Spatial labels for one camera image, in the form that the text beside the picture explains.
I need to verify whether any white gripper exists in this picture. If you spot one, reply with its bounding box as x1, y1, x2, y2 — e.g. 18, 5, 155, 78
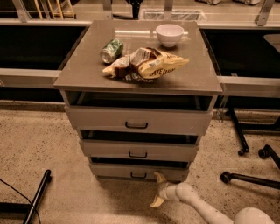
150, 171, 179, 208

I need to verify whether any grey bottom drawer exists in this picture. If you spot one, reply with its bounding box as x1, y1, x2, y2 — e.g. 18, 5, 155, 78
89, 157, 189, 182

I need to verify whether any grey drawer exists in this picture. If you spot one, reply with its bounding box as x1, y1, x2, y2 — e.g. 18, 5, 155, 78
80, 130, 200, 162
66, 92, 212, 136
89, 157, 189, 182

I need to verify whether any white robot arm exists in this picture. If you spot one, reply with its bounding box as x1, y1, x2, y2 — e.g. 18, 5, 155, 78
150, 171, 275, 224

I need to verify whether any grey middle drawer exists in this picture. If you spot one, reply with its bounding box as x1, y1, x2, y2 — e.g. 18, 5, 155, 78
80, 130, 200, 162

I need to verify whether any grey drawer cabinet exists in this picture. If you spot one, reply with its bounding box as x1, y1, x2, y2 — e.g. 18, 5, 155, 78
53, 19, 223, 183

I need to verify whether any grey top drawer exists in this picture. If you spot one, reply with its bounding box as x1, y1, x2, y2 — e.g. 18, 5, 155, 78
66, 92, 212, 136

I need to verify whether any black caster leg lower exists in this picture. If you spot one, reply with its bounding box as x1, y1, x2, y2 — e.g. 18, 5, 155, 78
220, 171, 280, 189

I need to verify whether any black caster leg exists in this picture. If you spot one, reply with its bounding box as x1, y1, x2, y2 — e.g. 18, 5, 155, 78
258, 144, 280, 169
220, 171, 280, 189

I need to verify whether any black upright stand leg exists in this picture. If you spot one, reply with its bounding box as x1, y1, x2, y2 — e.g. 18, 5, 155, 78
228, 108, 249, 156

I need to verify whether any black caster leg upper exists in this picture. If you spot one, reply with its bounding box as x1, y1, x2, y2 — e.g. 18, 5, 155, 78
258, 144, 280, 169

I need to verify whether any grey metal railing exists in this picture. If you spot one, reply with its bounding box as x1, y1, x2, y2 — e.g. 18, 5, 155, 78
0, 0, 280, 98

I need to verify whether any yellow chip bag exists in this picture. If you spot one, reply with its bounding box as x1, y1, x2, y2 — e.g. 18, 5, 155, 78
102, 47, 189, 82

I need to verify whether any green soda can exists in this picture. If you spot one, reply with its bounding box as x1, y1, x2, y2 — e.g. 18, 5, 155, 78
100, 38, 123, 64

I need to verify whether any black left floor leg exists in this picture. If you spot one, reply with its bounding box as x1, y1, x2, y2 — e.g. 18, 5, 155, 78
0, 169, 52, 224

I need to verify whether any white bowl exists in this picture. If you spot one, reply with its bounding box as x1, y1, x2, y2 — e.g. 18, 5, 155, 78
156, 24, 185, 47

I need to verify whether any black cable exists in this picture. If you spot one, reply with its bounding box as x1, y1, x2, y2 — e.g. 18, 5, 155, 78
0, 178, 42, 224

